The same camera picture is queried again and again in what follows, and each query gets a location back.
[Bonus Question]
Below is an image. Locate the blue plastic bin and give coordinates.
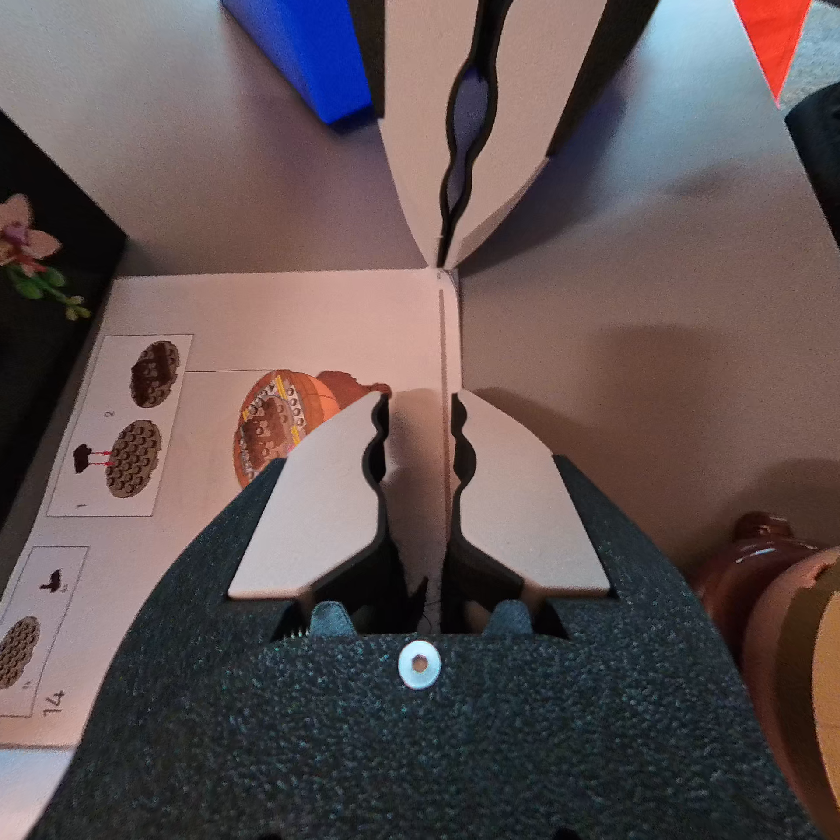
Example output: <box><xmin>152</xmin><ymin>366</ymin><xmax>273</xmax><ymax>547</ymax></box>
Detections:
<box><xmin>221</xmin><ymin>0</ymin><xmax>375</xmax><ymax>128</ymax></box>

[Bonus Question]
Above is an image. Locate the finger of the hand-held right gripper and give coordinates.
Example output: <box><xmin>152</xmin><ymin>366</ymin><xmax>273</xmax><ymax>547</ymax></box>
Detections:
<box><xmin>440</xmin><ymin>0</ymin><xmax>607</xmax><ymax>270</ymax></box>
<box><xmin>381</xmin><ymin>0</ymin><xmax>489</xmax><ymax>270</ymax></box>

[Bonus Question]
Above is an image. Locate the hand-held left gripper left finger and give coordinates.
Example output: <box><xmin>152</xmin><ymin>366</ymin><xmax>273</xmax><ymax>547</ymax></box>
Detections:
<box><xmin>230</xmin><ymin>392</ymin><xmax>387</xmax><ymax>602</ymax></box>

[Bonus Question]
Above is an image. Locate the black mesh chair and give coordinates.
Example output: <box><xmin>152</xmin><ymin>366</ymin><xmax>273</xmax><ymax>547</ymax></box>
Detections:
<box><xmin>785</xmin><ymin>82</ymin><xmax>840</xmax><ymax>244</ymax></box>

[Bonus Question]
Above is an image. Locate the white instruction booklet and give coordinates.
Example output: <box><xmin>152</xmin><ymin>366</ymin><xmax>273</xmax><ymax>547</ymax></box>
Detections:
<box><xmin>0</xmin><ymin>269</ymin><xmax>467</xmax><ymax>749</ymax></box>

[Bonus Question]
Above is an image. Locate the orange floor object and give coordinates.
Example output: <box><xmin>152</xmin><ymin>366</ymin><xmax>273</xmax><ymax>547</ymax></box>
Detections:
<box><xmin>733</xmin><ymin>0</ymin><xmax>817</xmax><ymax>103</ymax></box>

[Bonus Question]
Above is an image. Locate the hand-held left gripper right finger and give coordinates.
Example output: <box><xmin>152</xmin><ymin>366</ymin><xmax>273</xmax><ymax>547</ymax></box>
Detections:
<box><xmin>447</xmin><ymin>392</ymin><xmax>611</xmax><ymax>620</ymax></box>

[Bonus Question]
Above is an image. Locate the black flower print box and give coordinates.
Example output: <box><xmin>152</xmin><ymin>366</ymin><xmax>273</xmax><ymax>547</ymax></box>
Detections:
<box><xmin>0</xmin><ymin>112</ymin><xmax>128</xmax><ymax>526</ymax></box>

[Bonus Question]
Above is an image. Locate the brick pot model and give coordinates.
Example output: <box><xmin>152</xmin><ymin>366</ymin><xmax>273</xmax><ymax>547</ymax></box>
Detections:
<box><xmin>689</xmin><ymin>512</ymin><xmax>840</xmax><ymax>840</ymax></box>

